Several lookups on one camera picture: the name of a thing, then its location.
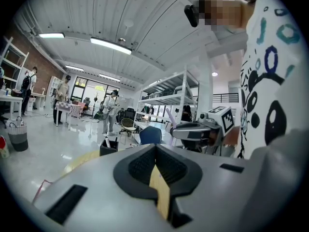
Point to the black head-worn camera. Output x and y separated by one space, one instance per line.
191 14

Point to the white desk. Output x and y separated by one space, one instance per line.
10 99

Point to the white metal shelf rack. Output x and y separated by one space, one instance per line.
169 98

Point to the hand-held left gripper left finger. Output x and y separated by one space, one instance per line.
135 178

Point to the table with pink checked cloth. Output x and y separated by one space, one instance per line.
70 108

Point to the person's patterned white shirt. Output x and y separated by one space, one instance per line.
268 81

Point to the grey and white woven basket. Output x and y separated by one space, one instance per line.
18 136

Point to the black railing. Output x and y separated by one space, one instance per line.
225 97

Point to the blue chair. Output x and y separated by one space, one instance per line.
150 134

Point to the black office chair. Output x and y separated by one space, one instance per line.
130 113

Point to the long ceiling light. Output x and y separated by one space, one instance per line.
109 77
51 35
74 68
111 45

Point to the black pen holder box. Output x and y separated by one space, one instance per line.
108 149

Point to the round ceiling light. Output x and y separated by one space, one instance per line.
214 74

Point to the white open shelf frame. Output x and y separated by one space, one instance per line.
13 64

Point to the white ceiling smoke detector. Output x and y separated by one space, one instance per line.
129 23

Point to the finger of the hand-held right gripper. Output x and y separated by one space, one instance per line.
183 130

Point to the red and white carton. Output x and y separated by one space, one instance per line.
4 147

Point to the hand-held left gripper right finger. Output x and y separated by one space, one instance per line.
183 178

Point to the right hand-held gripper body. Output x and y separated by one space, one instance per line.
220 118

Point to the black coat stand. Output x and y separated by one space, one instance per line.
95 103

